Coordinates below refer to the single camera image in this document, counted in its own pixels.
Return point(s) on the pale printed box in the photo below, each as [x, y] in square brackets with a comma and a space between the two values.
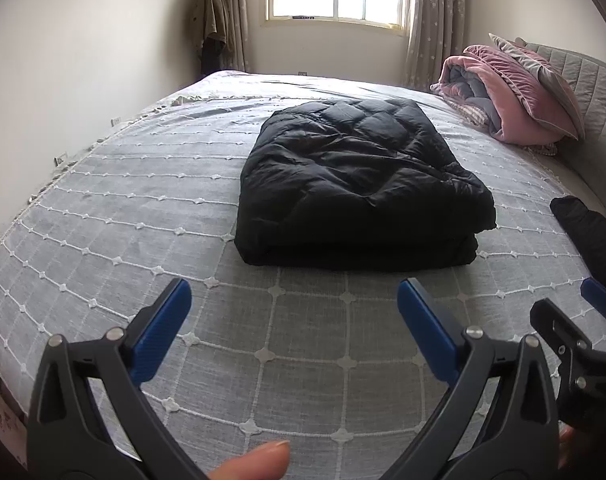
[3, 410]

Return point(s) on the beige patterned curtain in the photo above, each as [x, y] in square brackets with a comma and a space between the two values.
[435, 20]
[233, 15]

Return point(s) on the grey tufted bedspread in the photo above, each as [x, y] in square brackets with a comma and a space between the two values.
[133, 210]

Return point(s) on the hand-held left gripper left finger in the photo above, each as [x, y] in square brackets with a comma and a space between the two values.
[160, 330]

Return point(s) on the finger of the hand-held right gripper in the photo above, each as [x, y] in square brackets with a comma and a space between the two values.
[558, 330]
[603, 302]

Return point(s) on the hanging beige coat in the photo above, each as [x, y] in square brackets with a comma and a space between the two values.
[210, 15]

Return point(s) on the black puffer jacket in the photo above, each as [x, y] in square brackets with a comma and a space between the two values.
[358, 175]

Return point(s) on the grey and pink pillow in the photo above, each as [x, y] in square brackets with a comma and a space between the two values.
[543, 75]

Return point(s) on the dark cloth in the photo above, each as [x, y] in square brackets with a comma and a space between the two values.
[583, 230]

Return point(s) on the person's right hand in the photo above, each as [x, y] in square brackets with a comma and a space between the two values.
[566, 447]

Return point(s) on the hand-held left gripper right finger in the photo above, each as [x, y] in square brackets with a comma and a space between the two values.
[425, 330]

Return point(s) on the person's left hand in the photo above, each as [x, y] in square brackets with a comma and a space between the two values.
[255, 460]

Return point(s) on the pink velvet quilt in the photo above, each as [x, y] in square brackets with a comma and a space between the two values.
[498, 95]

